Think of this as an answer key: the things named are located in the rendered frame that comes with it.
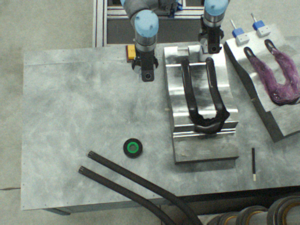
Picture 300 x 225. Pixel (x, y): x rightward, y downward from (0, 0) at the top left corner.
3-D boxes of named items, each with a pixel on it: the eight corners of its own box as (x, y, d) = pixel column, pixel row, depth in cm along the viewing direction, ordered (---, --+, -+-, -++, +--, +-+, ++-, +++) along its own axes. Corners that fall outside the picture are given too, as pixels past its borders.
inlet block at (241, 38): (224, 25, 171) (227, 18, 166) (234, 21, 172) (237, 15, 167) (237, 48, 167) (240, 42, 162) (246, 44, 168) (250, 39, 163)
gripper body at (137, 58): (153, 47, 143) (154, 30, 131) (155, 66, 140) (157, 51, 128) (133, 48, 142) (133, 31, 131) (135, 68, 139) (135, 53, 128)
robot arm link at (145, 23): (152, 3, 117) (163, 24, 114) (150, 22, 127) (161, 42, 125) (129, 11, 115) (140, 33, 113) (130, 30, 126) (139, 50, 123)
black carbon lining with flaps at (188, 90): (178, 61, 159) (181, 50, 150) (214, 58, 160) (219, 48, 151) (188, 138, 148) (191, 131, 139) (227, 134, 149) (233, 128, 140)
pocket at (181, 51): (176, 50, 163) (176, 46, 159) (187, 49, 163) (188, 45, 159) (176, 59, 161) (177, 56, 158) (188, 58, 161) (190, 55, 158)
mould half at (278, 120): (222, 46, 170) (228, 33, 160) (271, 29, 175) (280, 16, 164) (273, 143, 156) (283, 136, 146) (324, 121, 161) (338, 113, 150)
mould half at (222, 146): (162, 56, 167) (164, 41, 154) (218, 53, 169) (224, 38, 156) (174, 164, 151) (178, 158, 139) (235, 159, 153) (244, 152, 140)
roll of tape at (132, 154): (124, 160, 151) (123, 158, 148) (122, 141, 153) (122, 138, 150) (143, 157, 152) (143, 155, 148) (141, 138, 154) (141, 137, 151)
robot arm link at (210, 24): (226, 21, 130) (203, 24, 130) (224, 26, 134) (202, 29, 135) (223, 2, 131) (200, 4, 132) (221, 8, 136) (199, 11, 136)
